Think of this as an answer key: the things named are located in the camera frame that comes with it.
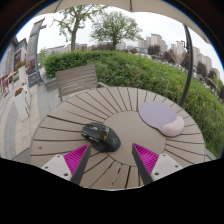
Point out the distant apartment buildings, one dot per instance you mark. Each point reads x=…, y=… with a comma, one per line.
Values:
x=156, y=40

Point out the white planter with flowers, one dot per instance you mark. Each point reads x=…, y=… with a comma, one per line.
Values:
x=21, y=75
x=21, y=105

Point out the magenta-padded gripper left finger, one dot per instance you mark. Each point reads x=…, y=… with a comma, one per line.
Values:
x=56, y=165

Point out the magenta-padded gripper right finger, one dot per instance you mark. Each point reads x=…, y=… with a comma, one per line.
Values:
x=166, y=165

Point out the dark curved umbrella pole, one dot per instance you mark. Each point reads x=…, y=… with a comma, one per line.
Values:
x=190, y=60

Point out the lavender mouse pad with wrist rest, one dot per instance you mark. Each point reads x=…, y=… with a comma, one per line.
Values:
x=156, y=115

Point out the green trimmed hedge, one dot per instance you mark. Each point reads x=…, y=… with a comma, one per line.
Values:
x=140, y=73

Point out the black computer mouse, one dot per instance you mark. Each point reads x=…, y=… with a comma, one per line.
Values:
x=101, y=136

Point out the round leafy green tree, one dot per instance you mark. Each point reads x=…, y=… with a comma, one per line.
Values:
x=115, y=26

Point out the slender bare-trunk tree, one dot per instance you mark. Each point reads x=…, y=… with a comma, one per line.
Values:
x=73, y=36

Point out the tall grey sign pillar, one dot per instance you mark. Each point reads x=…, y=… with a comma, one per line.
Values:
x=32, y=50

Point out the brown slatted outdoor chair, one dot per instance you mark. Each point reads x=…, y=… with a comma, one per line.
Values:
x=75, y=80

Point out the grey storefront building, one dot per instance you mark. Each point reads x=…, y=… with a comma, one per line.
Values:
x=8, y=63

